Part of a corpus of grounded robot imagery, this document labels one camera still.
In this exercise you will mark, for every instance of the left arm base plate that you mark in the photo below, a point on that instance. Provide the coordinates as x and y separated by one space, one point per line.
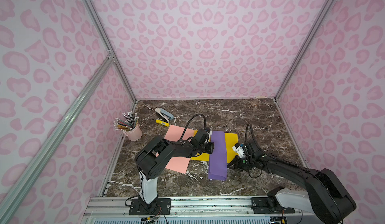
138 207

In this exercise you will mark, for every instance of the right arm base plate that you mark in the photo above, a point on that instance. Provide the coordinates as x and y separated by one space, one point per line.
270 204

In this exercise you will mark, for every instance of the purple paper sheet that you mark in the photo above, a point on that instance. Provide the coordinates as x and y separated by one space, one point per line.
218 159

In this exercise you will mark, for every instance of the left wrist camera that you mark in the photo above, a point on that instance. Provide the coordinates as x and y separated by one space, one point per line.
209 133

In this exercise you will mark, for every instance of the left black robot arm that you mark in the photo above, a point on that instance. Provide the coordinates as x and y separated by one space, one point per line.
155 156

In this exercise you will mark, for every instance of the pink pencil cup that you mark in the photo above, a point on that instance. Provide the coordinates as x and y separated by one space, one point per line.
134 134

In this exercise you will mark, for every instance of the yellow highlighter marker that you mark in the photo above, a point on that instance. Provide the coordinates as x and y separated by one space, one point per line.
158 121

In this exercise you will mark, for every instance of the pink paper sheet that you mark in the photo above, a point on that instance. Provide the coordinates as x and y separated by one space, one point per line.
185 147

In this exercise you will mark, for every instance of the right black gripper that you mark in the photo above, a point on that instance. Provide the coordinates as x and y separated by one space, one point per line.
235 161

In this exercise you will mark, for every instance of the grey blue stapler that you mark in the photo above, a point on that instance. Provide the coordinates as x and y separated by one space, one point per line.
164 115

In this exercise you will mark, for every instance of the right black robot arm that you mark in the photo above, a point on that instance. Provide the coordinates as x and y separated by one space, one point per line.
324 195

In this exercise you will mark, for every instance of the yellow paper sheet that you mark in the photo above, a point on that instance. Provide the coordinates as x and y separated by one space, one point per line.
231 139

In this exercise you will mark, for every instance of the aluminium mounting rail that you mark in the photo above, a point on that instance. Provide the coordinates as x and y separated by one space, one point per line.
192 210

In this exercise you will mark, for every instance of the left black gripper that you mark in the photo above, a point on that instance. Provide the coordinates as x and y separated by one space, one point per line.
210 147

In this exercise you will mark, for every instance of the bundle of pencils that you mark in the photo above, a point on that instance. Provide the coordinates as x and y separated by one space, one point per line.
128 123

